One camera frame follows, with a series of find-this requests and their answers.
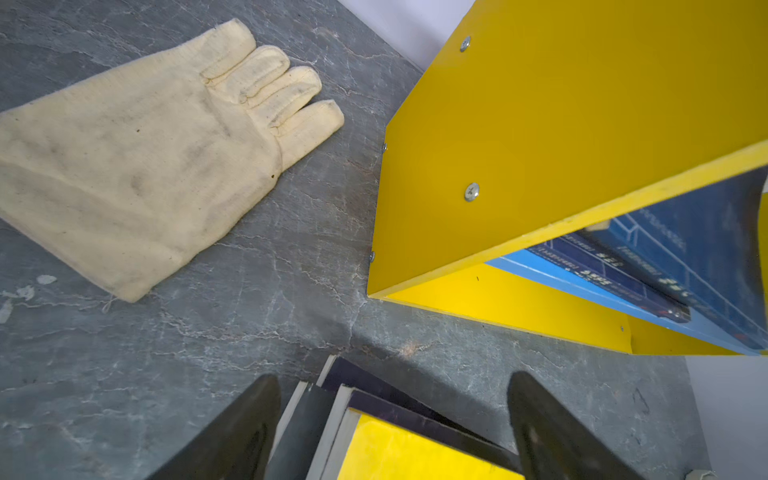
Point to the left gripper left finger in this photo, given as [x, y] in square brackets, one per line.
[237, 443]

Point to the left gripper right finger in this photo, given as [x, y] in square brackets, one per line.
[552, 443]

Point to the yellow cartoon book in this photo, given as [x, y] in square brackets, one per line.
[380, 450]

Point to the navy book one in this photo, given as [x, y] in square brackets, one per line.
[586, 259]

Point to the dark book under yellow book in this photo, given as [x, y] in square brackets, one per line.
[313, 417]

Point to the beige cloth glove on table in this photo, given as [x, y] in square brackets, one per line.
[128, 175]

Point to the yellow wooden bookshelf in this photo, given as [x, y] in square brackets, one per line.
[540, 118]

